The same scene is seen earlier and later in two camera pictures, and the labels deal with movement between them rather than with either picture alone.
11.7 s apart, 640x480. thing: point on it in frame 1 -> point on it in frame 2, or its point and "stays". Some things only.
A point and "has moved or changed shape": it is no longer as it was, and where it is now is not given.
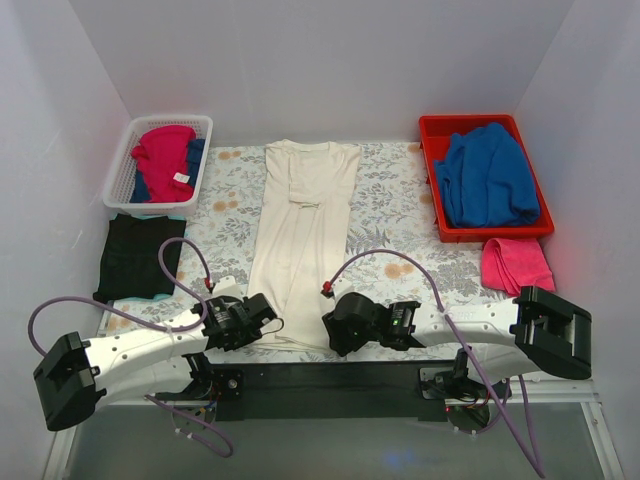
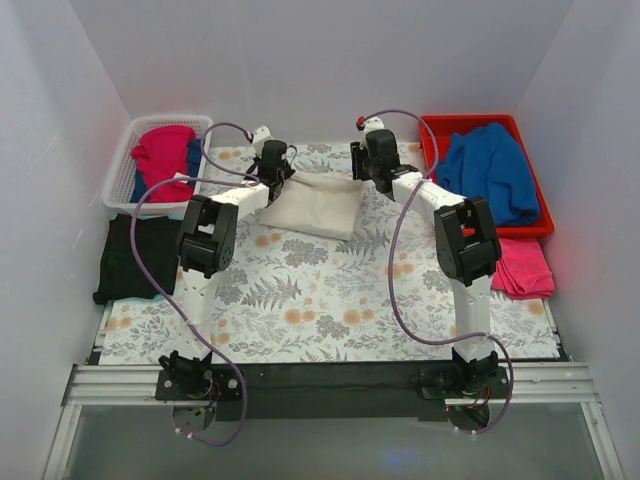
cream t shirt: [300, 239] has moved or changed shape
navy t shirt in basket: [194, 154] stays
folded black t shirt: [130, 265] stays
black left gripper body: [261, 310] -> [279, 176]
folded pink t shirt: [509, 264] stays
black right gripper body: [338, 325] -> [361, 167]
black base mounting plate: [340, 391] stays
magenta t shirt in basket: [161, 162] stays
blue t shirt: [487, 179] stays
